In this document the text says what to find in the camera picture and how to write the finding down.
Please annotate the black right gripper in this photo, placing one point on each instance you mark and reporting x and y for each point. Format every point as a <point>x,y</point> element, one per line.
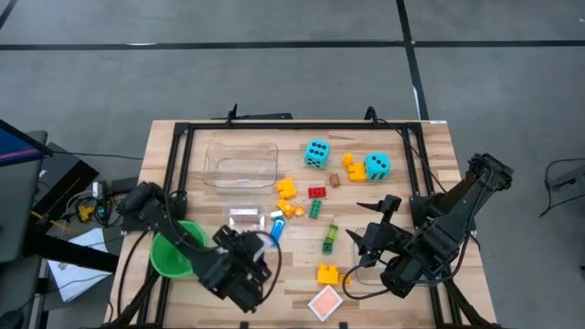
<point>381,235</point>

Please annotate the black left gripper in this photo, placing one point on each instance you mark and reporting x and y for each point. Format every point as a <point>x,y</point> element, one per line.
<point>237,279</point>

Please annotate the yellow toy building block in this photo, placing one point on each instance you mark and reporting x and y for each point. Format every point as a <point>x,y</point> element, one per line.
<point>287,188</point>
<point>357,172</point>

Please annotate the dark green long brick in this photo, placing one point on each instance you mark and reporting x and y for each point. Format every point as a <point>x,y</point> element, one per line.
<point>315,209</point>

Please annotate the brown wooden cylinder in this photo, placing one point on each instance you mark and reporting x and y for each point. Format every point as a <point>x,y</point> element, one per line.
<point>335,180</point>

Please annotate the red studded brick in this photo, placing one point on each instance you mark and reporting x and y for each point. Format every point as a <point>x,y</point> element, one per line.
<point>316,192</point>

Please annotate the teal foam die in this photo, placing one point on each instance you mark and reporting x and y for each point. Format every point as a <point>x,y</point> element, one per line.
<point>377,166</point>
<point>316,154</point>

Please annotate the large yellow building block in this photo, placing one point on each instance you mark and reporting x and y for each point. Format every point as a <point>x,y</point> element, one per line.
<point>327,274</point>

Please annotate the small yellow-orange round block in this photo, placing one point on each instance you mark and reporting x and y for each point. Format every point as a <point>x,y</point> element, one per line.
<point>299,210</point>

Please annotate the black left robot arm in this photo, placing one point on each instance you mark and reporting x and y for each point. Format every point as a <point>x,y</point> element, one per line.
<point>192,256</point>

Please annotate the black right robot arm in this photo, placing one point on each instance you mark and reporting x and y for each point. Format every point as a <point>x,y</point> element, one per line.
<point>448,228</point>

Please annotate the light green studded brick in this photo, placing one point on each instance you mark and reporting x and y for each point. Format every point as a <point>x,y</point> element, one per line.
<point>332,232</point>

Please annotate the small dark green brick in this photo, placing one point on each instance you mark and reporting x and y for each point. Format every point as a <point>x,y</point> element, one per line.
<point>327,247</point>

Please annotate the wide clear plastic bin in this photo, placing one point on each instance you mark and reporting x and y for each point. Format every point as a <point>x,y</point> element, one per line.
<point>240,166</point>
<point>365,276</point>

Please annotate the small orange square tile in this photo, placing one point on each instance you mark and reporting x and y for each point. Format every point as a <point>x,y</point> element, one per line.
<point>346,279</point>

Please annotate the narrow clear plastic bin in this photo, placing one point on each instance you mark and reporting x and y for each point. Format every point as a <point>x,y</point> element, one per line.
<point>224,217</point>

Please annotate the blue flat studded plate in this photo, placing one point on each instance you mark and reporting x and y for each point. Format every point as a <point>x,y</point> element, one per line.
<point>278,228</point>

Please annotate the small yellow single-stud block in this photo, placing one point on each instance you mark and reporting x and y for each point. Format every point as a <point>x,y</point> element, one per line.
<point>347,159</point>

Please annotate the green plastic bucket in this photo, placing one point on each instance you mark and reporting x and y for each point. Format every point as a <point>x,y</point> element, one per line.
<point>166,260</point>

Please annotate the pale teal small block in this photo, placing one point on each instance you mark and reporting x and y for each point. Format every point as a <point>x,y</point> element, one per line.
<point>276,214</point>

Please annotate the orange playing card deck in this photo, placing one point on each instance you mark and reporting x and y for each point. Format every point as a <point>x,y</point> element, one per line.
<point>325,303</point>

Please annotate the white label sticker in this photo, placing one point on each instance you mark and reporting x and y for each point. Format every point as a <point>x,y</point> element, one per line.
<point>438,122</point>

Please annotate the white paper sheets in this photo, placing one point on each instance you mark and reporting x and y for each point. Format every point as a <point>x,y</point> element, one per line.
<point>80,265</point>

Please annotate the yellow connector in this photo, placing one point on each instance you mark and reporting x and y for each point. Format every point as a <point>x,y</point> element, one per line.
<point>86,212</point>

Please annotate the black equipment case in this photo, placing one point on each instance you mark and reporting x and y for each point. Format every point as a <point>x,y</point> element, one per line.
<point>68,173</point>

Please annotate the dark blue monitor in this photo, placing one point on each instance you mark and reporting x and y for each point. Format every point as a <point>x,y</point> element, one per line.
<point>16,148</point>

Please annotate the black curved bracket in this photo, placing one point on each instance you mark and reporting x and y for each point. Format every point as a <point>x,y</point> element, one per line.
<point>371,114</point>

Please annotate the black metal table frame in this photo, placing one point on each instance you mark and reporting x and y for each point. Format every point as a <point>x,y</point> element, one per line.
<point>297,125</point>

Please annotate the black bracket with bar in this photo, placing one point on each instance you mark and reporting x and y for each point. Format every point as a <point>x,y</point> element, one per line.
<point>233,114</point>

